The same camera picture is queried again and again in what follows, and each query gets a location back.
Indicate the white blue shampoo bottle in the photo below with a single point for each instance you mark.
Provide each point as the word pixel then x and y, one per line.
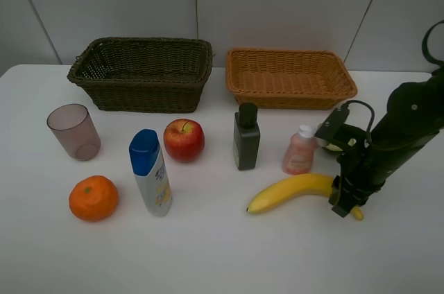
pixel 150 172

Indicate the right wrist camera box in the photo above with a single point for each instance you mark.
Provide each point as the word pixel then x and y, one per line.
pixel 328 129

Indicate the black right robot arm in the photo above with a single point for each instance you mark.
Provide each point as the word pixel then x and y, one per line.
pixel 414 116

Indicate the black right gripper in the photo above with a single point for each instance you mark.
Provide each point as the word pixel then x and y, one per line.
pixel 353 185

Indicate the orange mandarin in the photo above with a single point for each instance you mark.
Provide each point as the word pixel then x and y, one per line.
pixel 94 199

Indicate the dark brown wicker basket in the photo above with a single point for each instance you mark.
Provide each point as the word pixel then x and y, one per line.
pixel 144 74

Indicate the yellow banana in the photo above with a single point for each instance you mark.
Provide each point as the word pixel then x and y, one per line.
pixel 308 184

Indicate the halved avocado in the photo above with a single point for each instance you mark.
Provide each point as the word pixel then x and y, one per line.
pixel 331 148

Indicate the dark green bottle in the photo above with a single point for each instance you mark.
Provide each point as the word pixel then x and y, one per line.
pixel 246 137

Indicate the translucent pink plastic cup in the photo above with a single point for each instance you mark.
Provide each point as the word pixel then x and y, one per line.
pixel 73 127

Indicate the pink soap bottle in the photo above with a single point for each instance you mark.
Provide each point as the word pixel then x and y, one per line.
pixel 299 156

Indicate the orange wicker basket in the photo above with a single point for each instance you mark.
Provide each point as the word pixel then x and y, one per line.
pixel 288 79

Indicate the red apple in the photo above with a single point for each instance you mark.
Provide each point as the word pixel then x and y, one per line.
pixel 184 140

